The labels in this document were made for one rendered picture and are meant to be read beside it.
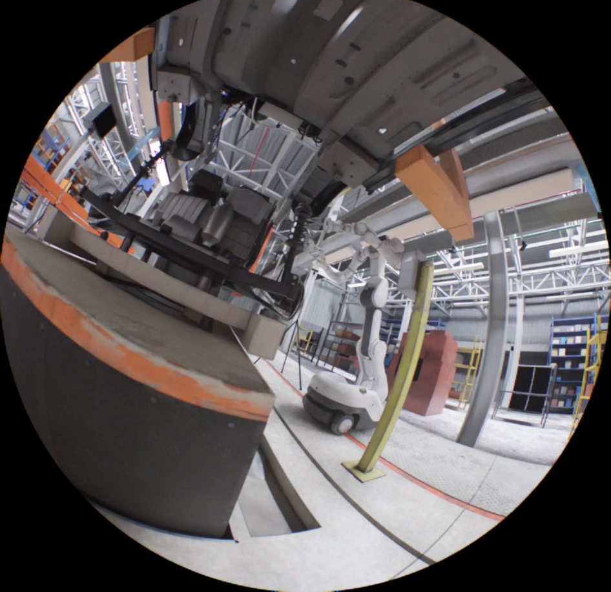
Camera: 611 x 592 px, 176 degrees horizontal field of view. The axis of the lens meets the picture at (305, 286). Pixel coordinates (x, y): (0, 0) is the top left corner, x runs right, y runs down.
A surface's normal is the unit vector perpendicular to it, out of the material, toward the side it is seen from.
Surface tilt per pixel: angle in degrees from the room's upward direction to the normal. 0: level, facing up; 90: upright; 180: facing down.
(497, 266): 90
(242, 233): 90
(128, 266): 90
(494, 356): 90
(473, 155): 180
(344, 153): 180
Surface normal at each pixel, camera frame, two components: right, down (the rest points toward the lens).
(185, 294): 0.43, -0.08
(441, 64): -0.66, 0.66
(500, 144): -0.33, 0.91
